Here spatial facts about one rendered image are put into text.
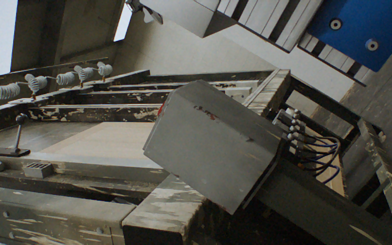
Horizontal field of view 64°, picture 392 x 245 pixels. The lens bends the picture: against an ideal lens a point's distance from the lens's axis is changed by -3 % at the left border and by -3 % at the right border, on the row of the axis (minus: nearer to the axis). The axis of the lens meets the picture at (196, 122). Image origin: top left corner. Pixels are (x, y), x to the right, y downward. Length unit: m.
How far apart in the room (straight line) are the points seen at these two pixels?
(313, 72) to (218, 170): 4.34
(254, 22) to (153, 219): 0.37
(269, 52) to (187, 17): 4.43
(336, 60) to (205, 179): 0.24
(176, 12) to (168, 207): 0.36
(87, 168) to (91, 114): 0.68
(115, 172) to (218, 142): 0.48
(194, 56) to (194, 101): 6.30
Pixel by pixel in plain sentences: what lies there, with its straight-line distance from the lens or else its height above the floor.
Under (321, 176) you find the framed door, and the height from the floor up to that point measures 0.38.
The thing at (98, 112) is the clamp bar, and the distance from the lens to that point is 1.56.
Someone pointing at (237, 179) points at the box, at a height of 0.78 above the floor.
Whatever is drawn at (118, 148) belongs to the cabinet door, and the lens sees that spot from 1.08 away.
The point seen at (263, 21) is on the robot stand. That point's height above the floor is 0.85.
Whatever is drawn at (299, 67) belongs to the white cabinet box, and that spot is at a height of 0.71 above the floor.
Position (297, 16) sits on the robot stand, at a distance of 0.34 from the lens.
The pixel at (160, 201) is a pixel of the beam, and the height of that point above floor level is 0.88.
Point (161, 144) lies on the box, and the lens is 0.49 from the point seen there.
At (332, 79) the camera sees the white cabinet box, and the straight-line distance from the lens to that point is 4.78.
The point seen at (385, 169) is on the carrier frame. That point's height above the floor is 0.18.
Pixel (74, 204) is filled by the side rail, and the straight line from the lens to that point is 0.69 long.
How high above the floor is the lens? 0.80
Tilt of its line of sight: 9 degrees up
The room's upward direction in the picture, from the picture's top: 57 degrees counter-clockwise
